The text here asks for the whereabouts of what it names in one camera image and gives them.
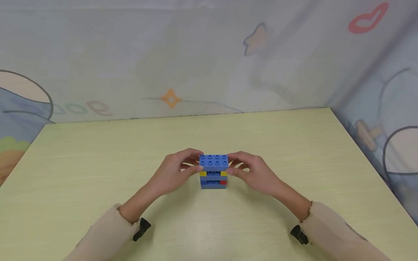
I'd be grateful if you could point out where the person's right hand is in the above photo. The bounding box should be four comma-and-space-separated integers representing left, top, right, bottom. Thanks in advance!
225, 151, 285, 199

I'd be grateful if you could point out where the person's left hand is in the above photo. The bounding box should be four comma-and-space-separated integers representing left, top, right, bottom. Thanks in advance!
148, 148, 205, 198

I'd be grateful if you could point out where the large blue studded brick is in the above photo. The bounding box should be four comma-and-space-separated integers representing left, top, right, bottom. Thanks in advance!
199, 154, 229, 172

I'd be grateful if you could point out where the person's left forearm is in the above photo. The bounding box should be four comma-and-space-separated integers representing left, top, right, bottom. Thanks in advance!
63, 181, 165, 261

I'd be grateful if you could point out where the person's right forearm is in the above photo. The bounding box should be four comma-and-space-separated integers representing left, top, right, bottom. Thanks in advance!
270, 181, 392, 261

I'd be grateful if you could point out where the black wrist band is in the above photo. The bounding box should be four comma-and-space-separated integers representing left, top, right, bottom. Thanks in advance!
132, 217, 152, 242
290, 225, 310, 245

